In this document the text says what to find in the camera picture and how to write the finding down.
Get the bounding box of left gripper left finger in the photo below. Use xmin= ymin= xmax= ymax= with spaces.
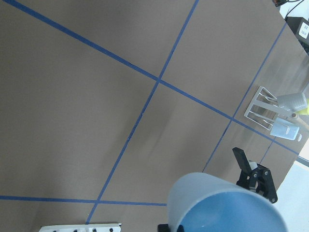
xmin=157 ymin=224 xmax=170 ymax=232

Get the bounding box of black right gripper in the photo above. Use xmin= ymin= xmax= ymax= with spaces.
xmin=232 ymin=147 xmax=278 ymax=203

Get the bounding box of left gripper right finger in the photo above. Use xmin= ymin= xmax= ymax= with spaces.
xmin=177 ymin=225 xmax=184 ymax=232

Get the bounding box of light blue cup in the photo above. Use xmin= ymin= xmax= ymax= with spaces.
xmin=167 ymin=173 xmax=288 ymax=232
xmin=270 ymin=117 xmax=302 ymax=142

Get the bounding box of yellow cup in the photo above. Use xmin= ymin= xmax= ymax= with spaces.
xmin=295 ymin=97 xmax=309 ymax=116

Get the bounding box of grey cup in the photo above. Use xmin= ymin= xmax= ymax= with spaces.
xmin=277 ymin=93 xmax=308 ymax=112

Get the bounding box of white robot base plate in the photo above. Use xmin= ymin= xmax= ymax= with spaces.
xmin=39 ymin=223 xmax=122 ymax=232

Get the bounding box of white wire cup rack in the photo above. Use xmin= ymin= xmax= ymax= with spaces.
xmin=244 ymin=86 xmax=309 ymax=131

